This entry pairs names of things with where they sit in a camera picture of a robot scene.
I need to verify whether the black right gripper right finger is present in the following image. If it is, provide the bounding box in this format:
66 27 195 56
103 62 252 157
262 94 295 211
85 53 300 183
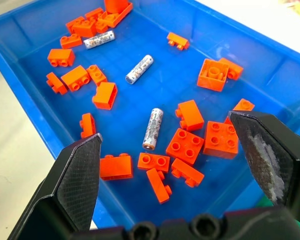
227 110 300 213

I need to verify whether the blue plastic bin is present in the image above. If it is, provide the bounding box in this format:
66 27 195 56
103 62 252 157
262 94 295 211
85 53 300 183
0 0 300 230

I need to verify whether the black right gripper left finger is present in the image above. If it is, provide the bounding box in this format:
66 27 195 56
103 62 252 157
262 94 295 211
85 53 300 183
8 132 103 240

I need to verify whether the upside-down orange toy brick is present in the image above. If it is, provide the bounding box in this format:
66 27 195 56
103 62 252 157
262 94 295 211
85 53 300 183
196 58 229 93

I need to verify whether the silver AA battery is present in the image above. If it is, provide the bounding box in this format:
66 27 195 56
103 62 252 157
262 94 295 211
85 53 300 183
125 54 155 85
142 107 164 152
83 30 115 50

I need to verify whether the orange 2x2 building brick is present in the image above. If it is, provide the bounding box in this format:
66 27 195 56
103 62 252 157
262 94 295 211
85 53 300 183
202 120 239 160
165 127 205 165

